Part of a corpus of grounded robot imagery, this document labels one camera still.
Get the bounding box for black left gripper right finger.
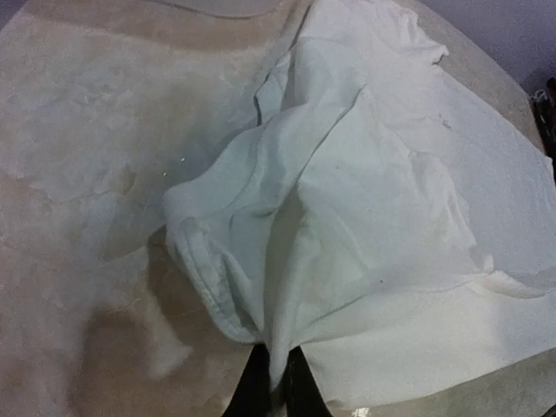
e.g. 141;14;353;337
283;347;333;417

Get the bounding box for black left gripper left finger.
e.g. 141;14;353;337
224;344;271;417

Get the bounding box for white plastic laundry basket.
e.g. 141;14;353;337
163;0;281;18

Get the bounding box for white cloth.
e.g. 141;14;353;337
164;1;555;407

